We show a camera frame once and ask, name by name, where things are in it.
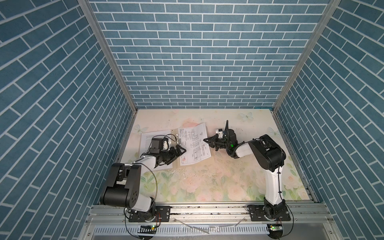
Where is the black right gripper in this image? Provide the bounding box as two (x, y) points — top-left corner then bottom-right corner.
(203, 134), (231, 152)

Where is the white technical drawing sheet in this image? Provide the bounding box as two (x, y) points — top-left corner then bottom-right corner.
(178, 123), (212, 166)

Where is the white printed text sheet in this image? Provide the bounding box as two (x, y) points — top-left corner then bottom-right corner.
(140, 130), (173, 171)

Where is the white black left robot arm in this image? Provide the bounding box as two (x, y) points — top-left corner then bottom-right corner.
(100, 145), (187, 219)

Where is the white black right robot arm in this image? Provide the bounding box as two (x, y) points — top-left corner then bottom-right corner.
(204, 134), (287, 221)

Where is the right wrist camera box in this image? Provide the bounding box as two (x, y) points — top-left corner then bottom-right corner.
(216, 129), (230, 140)

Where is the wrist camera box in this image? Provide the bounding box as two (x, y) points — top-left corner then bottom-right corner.
(216, 129), (230, 140)
(148, 137), (170, 154)

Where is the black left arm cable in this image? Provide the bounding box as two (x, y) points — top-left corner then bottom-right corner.
(123, 133), (178, 238)

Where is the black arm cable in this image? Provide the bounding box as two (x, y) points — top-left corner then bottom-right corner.
(123, 133), (178, 238)
(224, 119), (262, 158)

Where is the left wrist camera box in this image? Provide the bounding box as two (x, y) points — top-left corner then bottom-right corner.
(148, 137), (170, 154)

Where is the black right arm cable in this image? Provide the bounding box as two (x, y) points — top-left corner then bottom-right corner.
(224, 119), (262, 158)

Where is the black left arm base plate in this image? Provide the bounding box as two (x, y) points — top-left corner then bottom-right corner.
(127, 206), (171, 223)

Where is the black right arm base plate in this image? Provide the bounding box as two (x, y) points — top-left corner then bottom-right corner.
(246, 204), (291, 222)

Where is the aluminium front rail frame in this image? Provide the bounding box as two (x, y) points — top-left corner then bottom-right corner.
(79, 201), (342, 240)

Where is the aluminium left corner post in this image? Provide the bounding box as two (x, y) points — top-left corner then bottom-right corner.
(78, 0), (138, 114)

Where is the aluminium corner post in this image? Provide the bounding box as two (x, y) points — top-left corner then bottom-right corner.
(78, 0), (138, 114)
(272, 0), (341, 114)

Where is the aluminium right corner post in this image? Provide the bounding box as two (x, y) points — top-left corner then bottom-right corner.
(272, 0), (341, 114)

